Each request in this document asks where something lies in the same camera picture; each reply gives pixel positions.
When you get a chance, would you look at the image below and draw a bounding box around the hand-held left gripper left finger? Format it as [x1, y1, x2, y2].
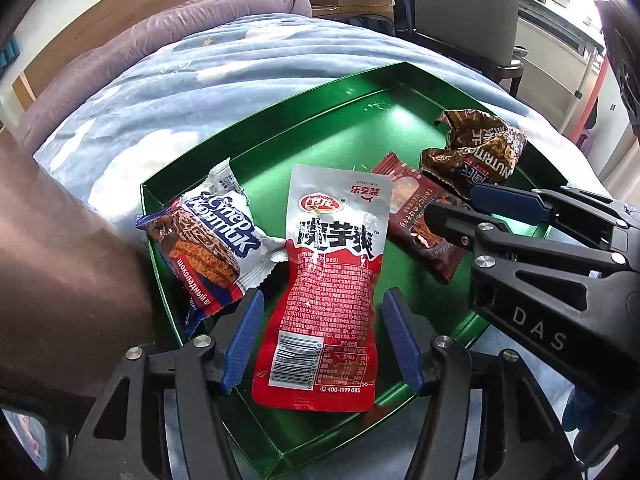
[65, 289, 265, 480]

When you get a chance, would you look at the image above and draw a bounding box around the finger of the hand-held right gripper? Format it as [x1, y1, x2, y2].
[470, 182, 634, 257]
[424, 202, 629, 272]

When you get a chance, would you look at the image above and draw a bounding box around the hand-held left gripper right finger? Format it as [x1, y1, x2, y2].
[382, 287, 583, 480]

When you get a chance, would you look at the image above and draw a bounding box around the red-brown cracker packet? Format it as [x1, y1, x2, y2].
[372, 154, 473, 283]

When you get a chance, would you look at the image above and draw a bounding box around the dark brown crinkled snack packet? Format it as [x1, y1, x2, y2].
[419, 109, 528, 196]

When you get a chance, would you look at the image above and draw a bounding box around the long red and silver packet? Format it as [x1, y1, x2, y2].
[251, 164, 391, 413]

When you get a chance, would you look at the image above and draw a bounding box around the blue and white wafer packet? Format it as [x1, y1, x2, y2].
[135, 157, 288, 338]

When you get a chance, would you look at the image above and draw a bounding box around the green tray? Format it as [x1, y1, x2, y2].
[140, 61, 571, 480]

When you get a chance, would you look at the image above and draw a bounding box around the white desk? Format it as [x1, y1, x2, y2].
[515, 0, 608, 126]

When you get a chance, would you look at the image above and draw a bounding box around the dark grey chair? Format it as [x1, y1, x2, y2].
[395, 0, 531, 96]

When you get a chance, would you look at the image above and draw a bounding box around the dark bag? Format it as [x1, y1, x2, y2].
[392, 0, 418, 36]

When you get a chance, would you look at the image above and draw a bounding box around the blue cloud blanket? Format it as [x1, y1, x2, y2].
[32, 14, 616, 480]

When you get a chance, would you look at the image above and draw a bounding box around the purple pillow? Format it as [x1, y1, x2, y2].
[20, 0, 313, 141]

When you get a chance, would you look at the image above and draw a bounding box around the teal curtain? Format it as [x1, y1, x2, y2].
[0, 35, 21, 68]

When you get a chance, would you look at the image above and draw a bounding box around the red frame object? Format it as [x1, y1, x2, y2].
[580, 50, 608, 152]

